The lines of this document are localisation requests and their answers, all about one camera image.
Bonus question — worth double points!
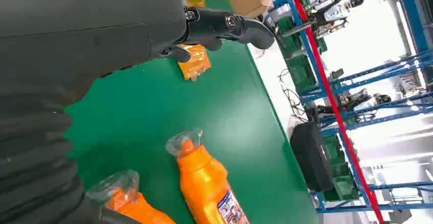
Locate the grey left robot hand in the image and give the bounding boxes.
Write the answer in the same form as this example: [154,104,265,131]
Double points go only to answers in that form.
[0,0,275,108]

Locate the orange drink bottle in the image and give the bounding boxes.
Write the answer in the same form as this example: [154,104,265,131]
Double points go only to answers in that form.
[165,129,251,224]
[86,170,177,224]

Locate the yellow sheet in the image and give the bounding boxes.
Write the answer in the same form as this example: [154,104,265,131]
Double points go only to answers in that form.
[132,0,212,82]

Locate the green table mat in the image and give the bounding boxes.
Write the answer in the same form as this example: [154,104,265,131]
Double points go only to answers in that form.
[63,0,319,224]

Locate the white table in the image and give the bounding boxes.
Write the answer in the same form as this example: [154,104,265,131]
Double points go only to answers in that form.
[248,13,307,139]

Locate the green crate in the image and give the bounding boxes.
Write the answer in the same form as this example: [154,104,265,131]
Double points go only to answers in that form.
[276,16,304,59]
[323,134,360,202]
[285,55,317,93]

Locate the background humanoid robot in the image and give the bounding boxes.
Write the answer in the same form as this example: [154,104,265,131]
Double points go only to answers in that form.
[283,0,365,40]
[338,89,392,122]

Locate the red pole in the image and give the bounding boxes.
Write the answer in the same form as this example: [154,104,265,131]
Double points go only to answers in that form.
[285,0,386,224]

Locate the black carrying case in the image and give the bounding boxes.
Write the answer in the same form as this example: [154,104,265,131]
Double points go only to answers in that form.
[290,122,334,192]

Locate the blue metal rack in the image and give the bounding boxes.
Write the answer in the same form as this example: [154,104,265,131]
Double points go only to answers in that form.
[270,0,433,215]

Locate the black cables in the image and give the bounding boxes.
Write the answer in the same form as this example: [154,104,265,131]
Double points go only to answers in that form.
[278,68,309,122]

